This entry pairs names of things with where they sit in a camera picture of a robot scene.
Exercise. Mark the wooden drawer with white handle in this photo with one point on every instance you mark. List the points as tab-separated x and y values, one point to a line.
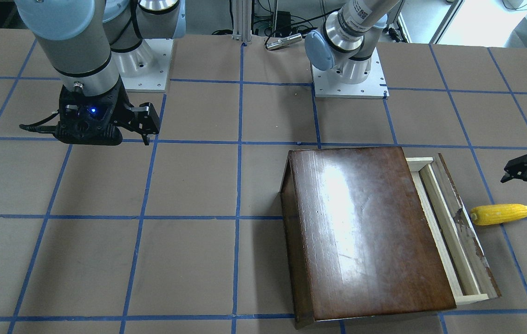
469	275

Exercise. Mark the yellow corn cob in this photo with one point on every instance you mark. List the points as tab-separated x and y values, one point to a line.
497	214

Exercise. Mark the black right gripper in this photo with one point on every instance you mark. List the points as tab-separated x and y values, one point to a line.
139	118

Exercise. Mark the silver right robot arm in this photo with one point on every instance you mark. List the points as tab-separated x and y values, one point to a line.
93	45

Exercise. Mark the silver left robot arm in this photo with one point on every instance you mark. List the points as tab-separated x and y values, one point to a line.
341	38

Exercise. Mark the dark wooden drawer box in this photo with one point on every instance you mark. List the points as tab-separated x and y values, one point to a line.
357	238

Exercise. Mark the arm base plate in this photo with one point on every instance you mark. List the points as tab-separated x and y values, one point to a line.
352	79
146	69

